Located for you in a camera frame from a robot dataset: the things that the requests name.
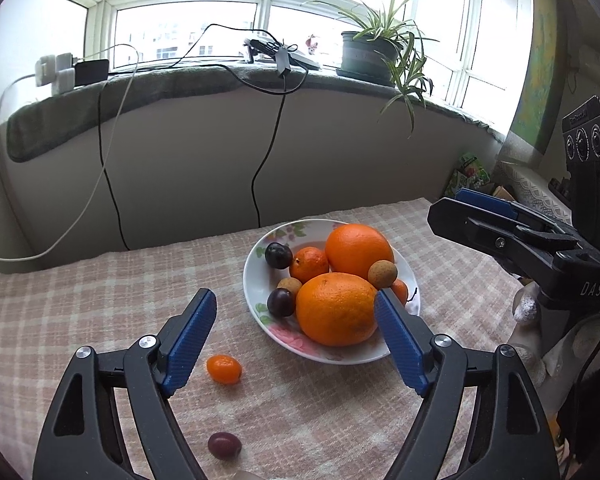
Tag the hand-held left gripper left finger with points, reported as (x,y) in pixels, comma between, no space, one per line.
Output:
(190,340)

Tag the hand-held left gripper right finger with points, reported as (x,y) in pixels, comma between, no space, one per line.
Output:
(397,340)

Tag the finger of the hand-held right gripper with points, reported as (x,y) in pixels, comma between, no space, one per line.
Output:
(480,230)
(485,202)

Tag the small orange kumquat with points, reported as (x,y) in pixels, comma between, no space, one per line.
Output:
(223,369)
(401,291)

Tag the large orange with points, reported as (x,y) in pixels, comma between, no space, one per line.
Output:
(336,310)
(357,252)

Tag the floral white plate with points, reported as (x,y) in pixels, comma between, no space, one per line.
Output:
(280,340)

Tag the dark purple plum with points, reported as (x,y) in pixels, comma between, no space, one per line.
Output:
(280,302)
(278,255)

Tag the small mandarin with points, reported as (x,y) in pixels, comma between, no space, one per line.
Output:
(308,263)

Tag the person's right hand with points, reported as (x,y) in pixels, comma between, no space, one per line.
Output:
(525,305)

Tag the colourful printed bag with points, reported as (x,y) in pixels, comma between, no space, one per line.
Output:
(467,175)

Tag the white lace cloth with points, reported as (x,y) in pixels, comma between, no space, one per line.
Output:
(530,190)

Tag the checked pink tablecloth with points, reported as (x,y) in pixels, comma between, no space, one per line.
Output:
(105,300)

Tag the reddish purple plum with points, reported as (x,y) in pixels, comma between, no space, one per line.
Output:
(224,445)

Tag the spider plant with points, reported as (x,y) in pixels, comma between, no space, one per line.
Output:
(405,72)

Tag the dark green plant pot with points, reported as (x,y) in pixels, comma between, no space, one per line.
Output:
(367,55)

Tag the small red figurine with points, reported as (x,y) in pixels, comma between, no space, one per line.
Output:
(311,44)

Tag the green windowsill cloth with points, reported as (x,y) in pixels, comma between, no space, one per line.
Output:
(180,85)

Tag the black device on stand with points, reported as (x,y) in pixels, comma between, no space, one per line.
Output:
(275,52)

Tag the black power brick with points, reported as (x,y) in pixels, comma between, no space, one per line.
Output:
(91,72)

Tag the white power adapter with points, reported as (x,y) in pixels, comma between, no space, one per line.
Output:
(45,70)
(64,77)

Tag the wall map poster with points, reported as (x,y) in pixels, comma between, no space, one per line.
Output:
(540,70)

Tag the white window frame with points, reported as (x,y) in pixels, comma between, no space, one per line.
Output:
(262,7)

